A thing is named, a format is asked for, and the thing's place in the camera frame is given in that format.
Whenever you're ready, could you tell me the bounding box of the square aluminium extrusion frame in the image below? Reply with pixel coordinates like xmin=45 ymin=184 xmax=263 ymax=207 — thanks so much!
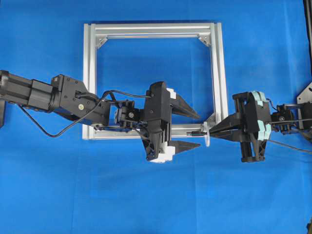
xmin=83 ymin=22 xmax=228 ymax=138

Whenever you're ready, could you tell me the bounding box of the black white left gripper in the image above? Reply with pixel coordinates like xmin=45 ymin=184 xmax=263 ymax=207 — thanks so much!
xmin=140 ymin=81 xmax=200 ymax=163

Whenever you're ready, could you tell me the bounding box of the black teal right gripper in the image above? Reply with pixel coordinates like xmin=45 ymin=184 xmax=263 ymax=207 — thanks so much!
xmin=209 ymin=91 xmax=272 ymax=162

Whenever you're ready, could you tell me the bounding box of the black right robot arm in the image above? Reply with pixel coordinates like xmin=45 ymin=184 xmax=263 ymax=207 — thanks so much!
xmin=209 ymin=91 xmax=312 ymax=162

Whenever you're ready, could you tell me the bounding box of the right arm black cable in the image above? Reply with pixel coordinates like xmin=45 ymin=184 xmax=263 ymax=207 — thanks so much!
xmin=265 ymin=98 xmax=312 ymax=137

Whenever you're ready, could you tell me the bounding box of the grey right mounting plate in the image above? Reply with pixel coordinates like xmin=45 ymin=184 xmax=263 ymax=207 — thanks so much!
xmin=297 ymin=82 xmax=312 ymax=104

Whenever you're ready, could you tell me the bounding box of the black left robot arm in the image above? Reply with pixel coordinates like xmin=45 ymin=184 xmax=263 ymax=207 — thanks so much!
xmin=0 ymin=70 xmax=198 ymax=163

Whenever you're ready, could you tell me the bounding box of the black wire with plug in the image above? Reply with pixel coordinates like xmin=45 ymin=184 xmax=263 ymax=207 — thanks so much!
xmin=185 ymin=131 xmax=312 ymax=154

